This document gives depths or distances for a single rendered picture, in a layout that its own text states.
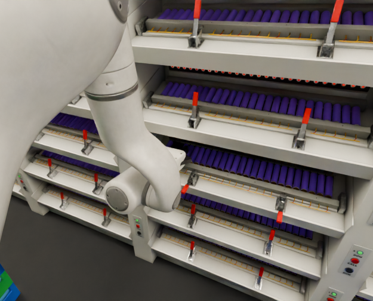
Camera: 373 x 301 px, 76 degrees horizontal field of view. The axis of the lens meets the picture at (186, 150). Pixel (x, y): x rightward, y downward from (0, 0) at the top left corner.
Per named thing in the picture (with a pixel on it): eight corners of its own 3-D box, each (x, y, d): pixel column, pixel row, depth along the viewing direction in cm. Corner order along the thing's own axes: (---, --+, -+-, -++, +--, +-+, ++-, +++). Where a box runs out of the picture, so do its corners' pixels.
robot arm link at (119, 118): (184, 82, 39) (187, 195, 60) (105, 67, 44) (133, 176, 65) (156, 110, 33) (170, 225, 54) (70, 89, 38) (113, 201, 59)
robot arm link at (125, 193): (167, 165, 59) (136, 155, 62) (136, 191, 48) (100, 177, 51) (164, 193, 63) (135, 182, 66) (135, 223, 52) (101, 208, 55)
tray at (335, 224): (339, 239, 63) (353, 225, 56) (144, 180, 84) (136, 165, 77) (341, 177, 74) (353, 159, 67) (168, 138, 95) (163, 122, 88)
